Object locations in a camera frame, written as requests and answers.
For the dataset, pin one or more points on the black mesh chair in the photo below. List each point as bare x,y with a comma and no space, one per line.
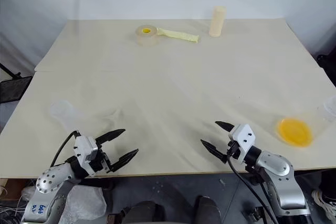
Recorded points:
13,87

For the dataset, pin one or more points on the clear plastic cup left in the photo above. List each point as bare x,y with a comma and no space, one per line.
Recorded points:
63,112

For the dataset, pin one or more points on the dark rounded shape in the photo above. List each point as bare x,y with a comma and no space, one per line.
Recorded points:
208,209
145,212

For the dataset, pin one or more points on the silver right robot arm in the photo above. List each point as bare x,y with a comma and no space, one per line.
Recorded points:
281,174

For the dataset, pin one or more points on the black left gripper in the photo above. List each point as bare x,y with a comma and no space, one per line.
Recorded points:
99,162

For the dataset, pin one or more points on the beige upright cylinder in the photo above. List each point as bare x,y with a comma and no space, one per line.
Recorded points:
217,22

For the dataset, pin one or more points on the beige table cover sheet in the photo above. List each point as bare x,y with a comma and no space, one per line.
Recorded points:
170,56
168,98

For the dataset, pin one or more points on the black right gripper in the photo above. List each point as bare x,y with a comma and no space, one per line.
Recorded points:
233,150

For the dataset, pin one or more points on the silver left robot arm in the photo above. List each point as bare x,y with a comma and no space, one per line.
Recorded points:
53,182

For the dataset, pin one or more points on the crumpled clear plastic bag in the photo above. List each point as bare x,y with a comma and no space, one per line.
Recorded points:
84,201

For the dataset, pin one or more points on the clear cup with yellow lid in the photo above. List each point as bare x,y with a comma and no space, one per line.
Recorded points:
146,35

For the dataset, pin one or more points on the pale yellow crumpled strip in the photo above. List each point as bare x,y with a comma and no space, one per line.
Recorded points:
178,35

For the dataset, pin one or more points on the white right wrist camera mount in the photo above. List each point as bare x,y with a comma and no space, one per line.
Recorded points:
244,137

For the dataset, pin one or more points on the white sneaker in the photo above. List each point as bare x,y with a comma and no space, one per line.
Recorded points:
324,203

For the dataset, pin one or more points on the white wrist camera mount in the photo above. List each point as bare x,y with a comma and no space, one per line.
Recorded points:
244,137
83,150

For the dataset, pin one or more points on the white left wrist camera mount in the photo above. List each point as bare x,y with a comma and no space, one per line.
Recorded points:
83,150

